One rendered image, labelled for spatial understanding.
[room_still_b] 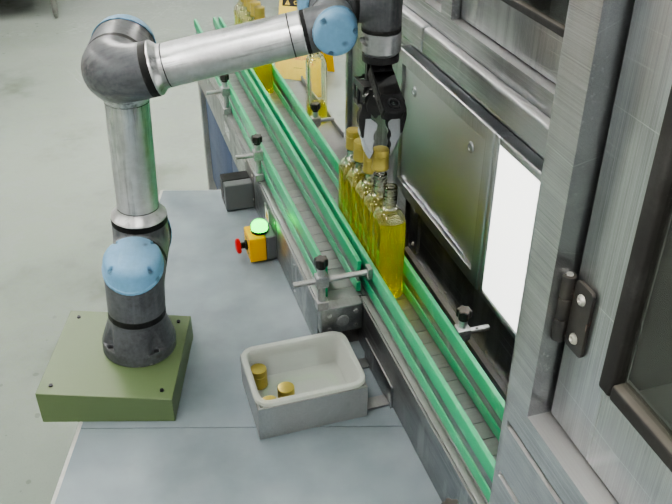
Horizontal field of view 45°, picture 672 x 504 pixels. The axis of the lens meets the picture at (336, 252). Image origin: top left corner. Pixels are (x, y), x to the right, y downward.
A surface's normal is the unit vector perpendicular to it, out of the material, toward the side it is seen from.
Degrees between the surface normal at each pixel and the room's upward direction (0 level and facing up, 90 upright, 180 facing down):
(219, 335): 0
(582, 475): 0
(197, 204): 0
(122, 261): 9
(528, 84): 90
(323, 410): 90
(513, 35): 90
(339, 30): 91
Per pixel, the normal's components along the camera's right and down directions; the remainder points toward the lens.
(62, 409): 0.01, 0.55
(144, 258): 0.08, -0.75
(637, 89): -0.96, 0.16
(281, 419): 0.29, 0.53
